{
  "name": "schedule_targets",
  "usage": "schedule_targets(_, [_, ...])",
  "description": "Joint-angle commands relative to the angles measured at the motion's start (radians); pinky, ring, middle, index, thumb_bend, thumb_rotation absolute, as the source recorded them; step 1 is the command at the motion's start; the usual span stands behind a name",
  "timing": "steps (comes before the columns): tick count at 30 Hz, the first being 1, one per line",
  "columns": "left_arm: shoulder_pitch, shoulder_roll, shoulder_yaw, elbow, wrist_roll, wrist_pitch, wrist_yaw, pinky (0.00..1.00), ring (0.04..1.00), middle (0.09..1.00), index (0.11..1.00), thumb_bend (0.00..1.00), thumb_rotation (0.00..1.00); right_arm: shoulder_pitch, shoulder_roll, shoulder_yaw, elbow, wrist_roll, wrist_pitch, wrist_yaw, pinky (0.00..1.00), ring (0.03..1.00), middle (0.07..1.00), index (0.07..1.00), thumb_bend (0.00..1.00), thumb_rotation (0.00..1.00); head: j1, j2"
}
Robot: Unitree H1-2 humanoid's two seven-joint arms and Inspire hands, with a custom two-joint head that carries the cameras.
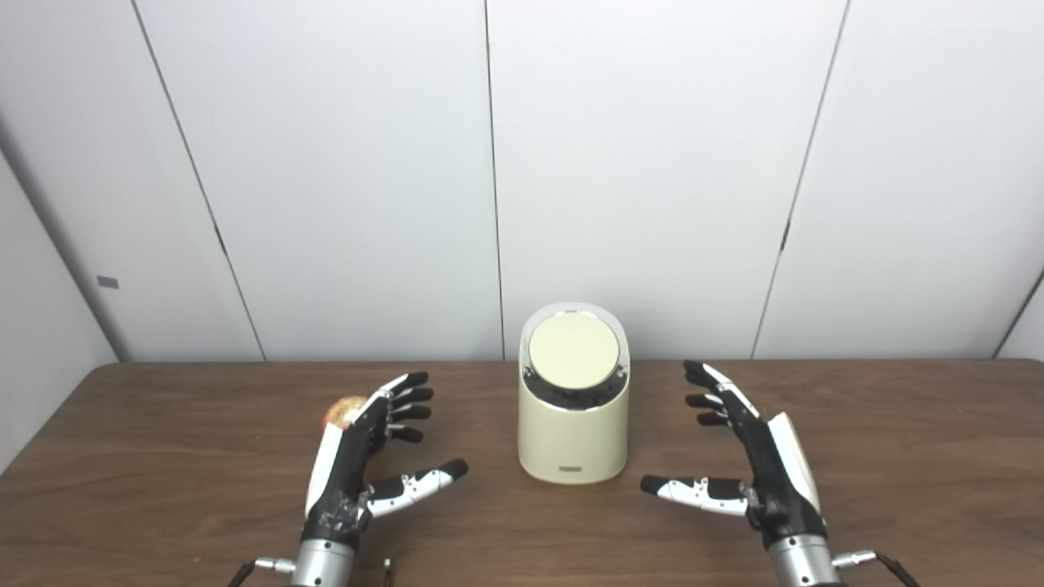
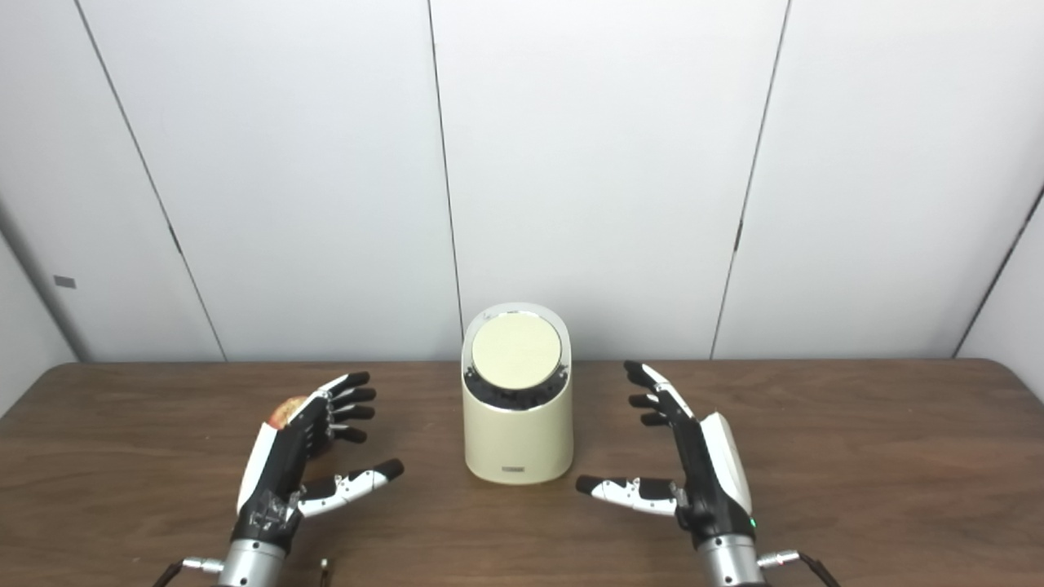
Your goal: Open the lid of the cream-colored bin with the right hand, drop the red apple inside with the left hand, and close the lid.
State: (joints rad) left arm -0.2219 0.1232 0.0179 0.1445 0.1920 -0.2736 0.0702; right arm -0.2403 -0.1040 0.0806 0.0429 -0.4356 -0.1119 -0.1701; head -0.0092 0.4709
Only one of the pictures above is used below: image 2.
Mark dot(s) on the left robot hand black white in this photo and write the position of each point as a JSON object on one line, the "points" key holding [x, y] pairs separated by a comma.
{"points": [[281, 456]]}

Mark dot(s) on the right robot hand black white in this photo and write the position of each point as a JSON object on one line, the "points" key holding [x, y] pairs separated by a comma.
{"points": [[710, 481]]}

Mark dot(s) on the red apple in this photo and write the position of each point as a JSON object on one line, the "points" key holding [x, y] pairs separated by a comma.
{"points": [[287, 410]]}

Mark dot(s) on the cream-colored round bin lid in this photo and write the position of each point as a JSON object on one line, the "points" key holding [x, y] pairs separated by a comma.
{"points": [[516, 350]]}

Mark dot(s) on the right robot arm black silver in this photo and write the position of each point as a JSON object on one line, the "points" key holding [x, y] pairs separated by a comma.
{"points": [[730, 567]]}

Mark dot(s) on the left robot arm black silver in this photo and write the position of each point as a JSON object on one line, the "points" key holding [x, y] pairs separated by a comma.
{"points": [[249, 567]]}

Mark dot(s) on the cream-colored bin body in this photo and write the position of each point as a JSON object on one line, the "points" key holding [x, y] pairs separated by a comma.
{"points": [[518, 444]]}

